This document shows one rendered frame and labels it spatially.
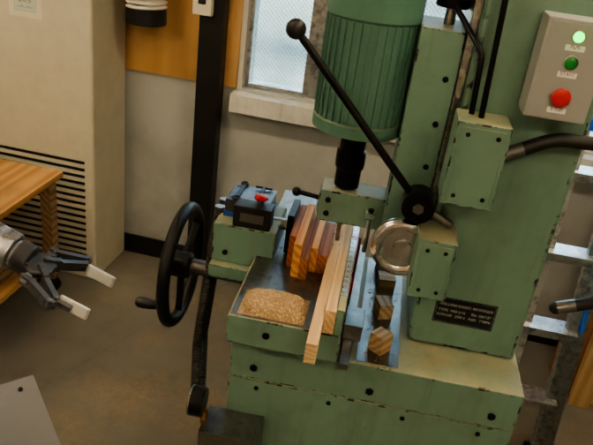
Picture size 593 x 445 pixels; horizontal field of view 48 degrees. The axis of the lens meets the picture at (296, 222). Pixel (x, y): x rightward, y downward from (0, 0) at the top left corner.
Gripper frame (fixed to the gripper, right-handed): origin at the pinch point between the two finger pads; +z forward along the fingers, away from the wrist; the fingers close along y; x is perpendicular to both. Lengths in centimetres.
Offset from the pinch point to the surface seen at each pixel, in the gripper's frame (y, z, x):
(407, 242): -6, 50, -51
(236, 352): -14.3, 32.2, -15.8
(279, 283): -7.0, 33.2, -30.3
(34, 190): 83, -50, 41
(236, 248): 2.4, 22.5, -27.1
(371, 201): 4, 42, -51
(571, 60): -10, 54, -93
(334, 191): 5, 34, -49
